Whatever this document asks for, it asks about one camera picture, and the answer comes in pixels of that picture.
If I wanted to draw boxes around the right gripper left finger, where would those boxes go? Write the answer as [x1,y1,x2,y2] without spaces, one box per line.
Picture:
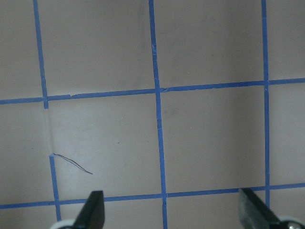
[72,190,105,229]

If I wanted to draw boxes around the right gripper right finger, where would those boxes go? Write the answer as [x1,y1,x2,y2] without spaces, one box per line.
[238,188,281,229]

